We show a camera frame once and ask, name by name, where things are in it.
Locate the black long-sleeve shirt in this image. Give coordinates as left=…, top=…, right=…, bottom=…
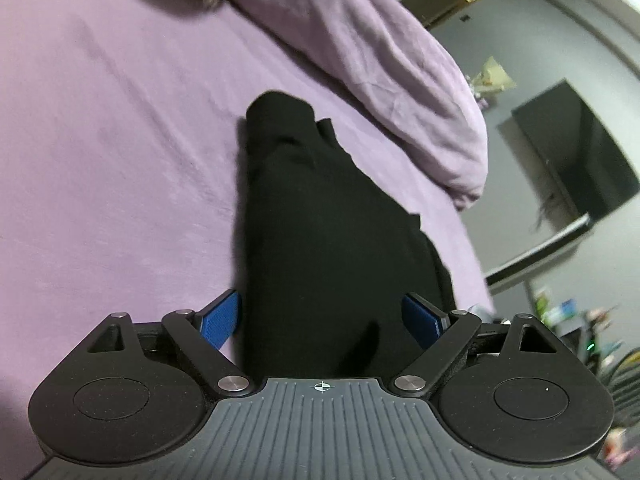
left=242, top=91, right=456, bottom=380

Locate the purple bed sheet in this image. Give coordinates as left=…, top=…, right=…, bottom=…
left=1, top=0, right=491, bottom=479

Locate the paper flower bouquet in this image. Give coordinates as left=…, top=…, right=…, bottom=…
left=466, top=56, right=516, bottom=110

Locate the purple duvet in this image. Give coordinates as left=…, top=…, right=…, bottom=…
left=232, top=0, right=488, bottom=210

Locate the white wall shelf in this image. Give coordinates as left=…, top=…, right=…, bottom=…
left=485, top=214, right=593, bottom=292

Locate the black wall television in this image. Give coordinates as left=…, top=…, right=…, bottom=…
left=512, top=80, right=639, bottom=222

